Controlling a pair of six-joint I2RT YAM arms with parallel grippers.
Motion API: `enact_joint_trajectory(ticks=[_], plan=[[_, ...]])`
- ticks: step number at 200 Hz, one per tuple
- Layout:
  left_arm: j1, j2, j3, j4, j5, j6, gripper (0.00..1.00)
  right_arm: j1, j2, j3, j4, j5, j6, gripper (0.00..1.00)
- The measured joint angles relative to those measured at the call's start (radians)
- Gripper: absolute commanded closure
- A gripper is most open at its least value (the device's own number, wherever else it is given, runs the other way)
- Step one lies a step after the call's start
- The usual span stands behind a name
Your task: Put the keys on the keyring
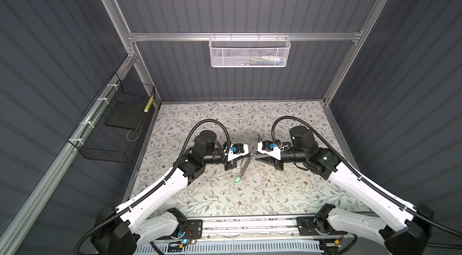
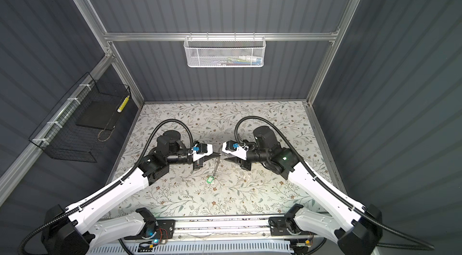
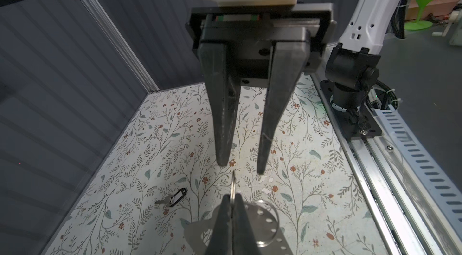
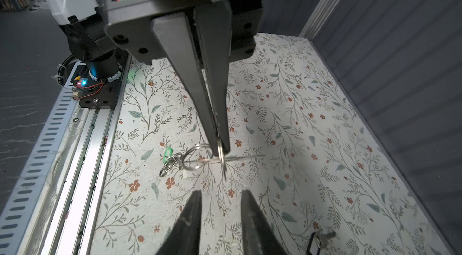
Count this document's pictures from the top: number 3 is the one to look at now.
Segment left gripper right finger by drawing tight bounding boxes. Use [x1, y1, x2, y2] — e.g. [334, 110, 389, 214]
[232, 194, 261, 255]

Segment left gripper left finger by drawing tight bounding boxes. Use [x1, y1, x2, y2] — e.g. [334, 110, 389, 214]
[205, 195, 233, 255]

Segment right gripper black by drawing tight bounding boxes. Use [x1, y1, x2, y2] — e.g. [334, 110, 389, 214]
[185, 3, 336, 174]

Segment grey metal key holder strap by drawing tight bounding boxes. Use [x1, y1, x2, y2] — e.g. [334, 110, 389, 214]
[183, 202, 294, 255]

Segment silver split key rings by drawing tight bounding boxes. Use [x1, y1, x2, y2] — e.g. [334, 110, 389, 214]
[229, 170, 281, 248]

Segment key with black tag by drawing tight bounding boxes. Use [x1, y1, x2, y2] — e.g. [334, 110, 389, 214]
[155, 188, 188, 208]

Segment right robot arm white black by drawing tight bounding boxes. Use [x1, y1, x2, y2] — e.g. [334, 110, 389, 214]
[187, 0, 399, 174]

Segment floral table mat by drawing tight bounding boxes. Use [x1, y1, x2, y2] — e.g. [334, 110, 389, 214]
[47, 76, 387, 255]

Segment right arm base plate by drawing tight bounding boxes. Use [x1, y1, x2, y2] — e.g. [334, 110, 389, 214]
[320, 80, 383, 140]

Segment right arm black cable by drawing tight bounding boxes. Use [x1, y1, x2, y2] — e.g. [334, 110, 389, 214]
[371, 79, 402, 110]

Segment aluminium mounting rail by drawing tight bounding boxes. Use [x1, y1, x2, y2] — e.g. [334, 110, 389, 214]
[312, 75, 462, 255]

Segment white slotted cable duct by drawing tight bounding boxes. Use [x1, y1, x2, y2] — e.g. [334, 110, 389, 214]
[375, 110, 462, 236]

